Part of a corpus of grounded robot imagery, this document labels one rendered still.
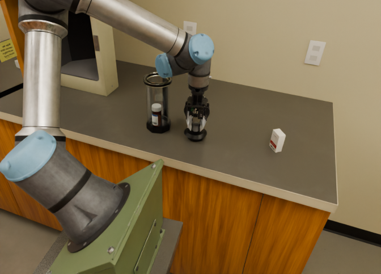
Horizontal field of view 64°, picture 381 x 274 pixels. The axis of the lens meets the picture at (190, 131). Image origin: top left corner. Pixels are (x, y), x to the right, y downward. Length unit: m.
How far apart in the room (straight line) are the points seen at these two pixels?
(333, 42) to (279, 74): 0.28
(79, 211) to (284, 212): 0.76
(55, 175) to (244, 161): 0.70
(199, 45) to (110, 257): 0.55
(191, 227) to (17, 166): 0.92
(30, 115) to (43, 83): 0.08
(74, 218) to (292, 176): 0.75
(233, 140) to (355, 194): 1.04
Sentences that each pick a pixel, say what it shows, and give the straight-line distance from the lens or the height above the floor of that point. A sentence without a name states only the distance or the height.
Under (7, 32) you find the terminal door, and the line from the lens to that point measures 1.51.
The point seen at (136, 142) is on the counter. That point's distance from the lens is 1.20.
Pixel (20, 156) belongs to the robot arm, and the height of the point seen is 1.29.
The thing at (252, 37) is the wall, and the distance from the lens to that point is 1.60.
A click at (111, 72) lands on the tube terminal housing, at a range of 1.53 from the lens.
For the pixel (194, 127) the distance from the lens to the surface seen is 1.19.
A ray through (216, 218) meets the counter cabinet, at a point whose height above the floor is 0.66.
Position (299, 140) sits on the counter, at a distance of 1.32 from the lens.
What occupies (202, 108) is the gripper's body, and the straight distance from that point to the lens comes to 1.07.
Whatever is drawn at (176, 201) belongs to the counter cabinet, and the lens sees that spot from 1.32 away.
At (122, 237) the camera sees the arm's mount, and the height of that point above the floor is 1.21.
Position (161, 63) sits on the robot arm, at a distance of 0.94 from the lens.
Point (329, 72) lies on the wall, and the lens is 1.64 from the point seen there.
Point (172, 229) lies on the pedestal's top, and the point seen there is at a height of 0.94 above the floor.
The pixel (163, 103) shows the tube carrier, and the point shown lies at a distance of 1.18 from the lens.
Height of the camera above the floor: 1.68
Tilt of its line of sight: 36 degrees down
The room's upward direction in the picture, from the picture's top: 3 degrees clockwise
